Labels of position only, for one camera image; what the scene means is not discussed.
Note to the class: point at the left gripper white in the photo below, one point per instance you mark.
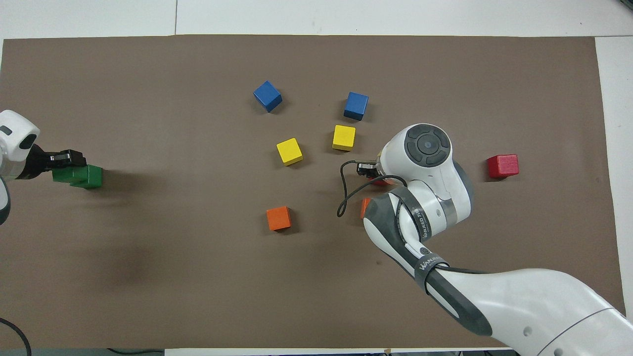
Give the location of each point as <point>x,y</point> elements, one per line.
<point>20,131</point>

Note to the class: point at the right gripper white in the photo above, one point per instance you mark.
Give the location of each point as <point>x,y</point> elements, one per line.
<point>382,163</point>

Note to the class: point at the green wooden cube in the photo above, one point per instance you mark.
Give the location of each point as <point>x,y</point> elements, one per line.
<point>67,177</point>
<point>94,178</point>

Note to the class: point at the red wooden cube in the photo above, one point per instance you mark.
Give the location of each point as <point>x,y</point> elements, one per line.
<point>383,182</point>
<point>502,165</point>

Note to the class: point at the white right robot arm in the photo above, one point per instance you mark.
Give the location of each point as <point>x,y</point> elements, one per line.
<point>519,306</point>

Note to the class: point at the orange wooden cube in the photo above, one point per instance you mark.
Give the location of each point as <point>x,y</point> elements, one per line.
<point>365,207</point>
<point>278,218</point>

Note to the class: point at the yellow wooden cube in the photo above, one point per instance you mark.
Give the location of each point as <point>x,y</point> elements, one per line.
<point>344,137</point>
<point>289,151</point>

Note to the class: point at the blue wooden cube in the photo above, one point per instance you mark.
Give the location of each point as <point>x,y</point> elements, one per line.
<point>356,105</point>
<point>267,95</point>

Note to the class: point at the brown table mat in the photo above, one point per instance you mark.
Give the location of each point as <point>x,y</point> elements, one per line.
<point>198,277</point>

